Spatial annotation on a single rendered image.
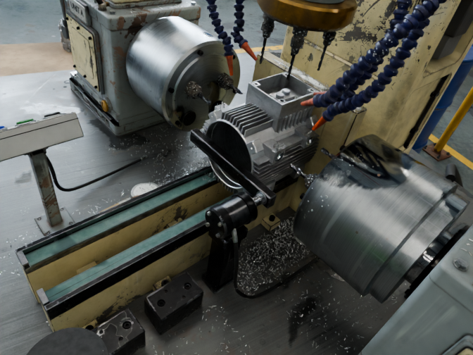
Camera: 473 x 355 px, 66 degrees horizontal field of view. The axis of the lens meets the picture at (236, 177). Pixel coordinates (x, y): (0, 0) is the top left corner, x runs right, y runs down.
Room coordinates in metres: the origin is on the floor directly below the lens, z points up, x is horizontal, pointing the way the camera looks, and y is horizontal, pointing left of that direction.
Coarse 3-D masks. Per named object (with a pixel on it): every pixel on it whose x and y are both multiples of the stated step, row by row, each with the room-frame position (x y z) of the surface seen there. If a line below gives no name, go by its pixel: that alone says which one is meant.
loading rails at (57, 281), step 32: (160, 192) 0.57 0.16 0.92; (192, 192) 0.59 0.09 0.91; (224, 192) 0.67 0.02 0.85; (288, 192) 0.70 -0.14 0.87; (96, 224) 0.45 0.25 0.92; (128, 224) 0.47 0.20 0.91; (160, 224) 0.53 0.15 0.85; (192, 224) 0.50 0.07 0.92; (256, 224) 0.63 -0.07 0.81; (32, 256) 0.35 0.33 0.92; (64, 256) 0.37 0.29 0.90; (96, 256) 0.42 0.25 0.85; (128, 256) 0.39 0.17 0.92; (160, 256) 0.41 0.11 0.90; (192, 256) 0.48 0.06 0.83; (32, 288) 0.33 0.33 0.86; (64, 288) 0.30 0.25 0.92; (96, 288) 0.32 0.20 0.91; (128, 288) 0.36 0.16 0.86; (64, 320) 0.27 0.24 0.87; (96, 320) 0.31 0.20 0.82
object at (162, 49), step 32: (160, 32) 0.87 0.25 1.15; (192, 32) 0.87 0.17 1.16; (128, 64) 0.85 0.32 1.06; (160, 64) 0.79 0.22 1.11; (192, 64) 0.80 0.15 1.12; (224, 64) 0.87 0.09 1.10; (160, 96) 0.75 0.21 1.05; (192, 96) 0.77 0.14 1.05; (224, 96) 0.88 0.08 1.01; (192, 128) 0.81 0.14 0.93
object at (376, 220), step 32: (352, 160) 0.50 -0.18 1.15; (384, 160) 0.50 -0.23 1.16; (416, 160) 0.53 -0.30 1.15; (320, 192) 0.46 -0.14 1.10; (352, 192) 0.45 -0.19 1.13; (384, 192) 0.44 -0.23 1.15; (416, 192) 0.44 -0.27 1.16; (448, 192) 0.45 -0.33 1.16; (320, 224) 0.43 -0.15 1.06; (352, 224) 0.41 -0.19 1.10; (384, 224) 0.40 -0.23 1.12; (416, 224) 0.39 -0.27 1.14; (448, 224) 0.41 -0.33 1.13; (320, 256) 0.42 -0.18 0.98; (352, 256) 0.38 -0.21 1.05; (384, 256) 0.36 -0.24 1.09; (416, 256) 0.36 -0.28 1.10; (384, 288) 0.35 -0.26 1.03
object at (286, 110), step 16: (256, 80) 0.73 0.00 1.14; (272, 80) 0.77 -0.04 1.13; (288, 80) 0.78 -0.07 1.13; (256, 96) 0.69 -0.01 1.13; (272, 96) 0.71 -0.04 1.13; (288, 96) 0.72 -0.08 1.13; (304, 96) 0.70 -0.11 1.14; (272, 112) 0.66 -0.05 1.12; (288, 112) 0.67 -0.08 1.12; (304, 112) 0.71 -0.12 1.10
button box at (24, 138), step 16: (16, 128) 0.50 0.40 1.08; (32, 128) 0.51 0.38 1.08; (48, 128) 0.53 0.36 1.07; (64, 128) 0.55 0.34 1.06; (80, 128) 0.56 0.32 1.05; (0, 144) 0.46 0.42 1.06; (16, 144) 0.48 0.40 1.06; (32, 144) 0.49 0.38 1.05; (48, 144) 0.51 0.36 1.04; (0, 160) 0.45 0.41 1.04
